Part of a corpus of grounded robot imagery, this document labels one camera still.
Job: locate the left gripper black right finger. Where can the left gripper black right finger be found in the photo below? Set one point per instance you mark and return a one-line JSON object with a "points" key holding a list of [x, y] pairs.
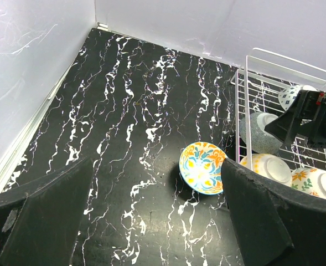
{"points": [[274, 224]]}

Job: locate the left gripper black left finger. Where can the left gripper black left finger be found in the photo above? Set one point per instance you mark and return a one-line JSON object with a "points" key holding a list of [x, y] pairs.
{"points": [[39, 220]]}

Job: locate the white wire dish rack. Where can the white wire dish rack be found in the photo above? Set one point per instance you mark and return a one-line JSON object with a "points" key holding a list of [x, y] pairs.
{"points": [[259, 80]]}

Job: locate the blue patterned bowl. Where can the blue patterned bowl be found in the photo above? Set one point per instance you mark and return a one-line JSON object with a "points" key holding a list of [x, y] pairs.
{"points": [[287, 96]]}

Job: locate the orange blue floral bowl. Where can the orange blue floral bowl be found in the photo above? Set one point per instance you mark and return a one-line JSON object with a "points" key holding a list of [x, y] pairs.
{"points": [[200, 167]]}

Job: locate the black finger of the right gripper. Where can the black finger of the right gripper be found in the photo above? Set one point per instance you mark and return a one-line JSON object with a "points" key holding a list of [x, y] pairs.
{"points": [[299, 119]]}

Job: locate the grey red-rimmed patterned bowl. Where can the grey red-rimmed patterned bowl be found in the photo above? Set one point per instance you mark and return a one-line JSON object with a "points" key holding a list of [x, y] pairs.
{"points": [[261, 141]]}

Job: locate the white orange flower bowl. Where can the white orange flower bowl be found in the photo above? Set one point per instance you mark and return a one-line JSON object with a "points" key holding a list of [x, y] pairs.
{"points": [[311, 181]]}

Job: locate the yellow teal sun bowl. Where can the yellow teal sun bowl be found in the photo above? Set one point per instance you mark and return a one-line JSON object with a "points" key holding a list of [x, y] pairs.
{"points": [[269, 166]]}

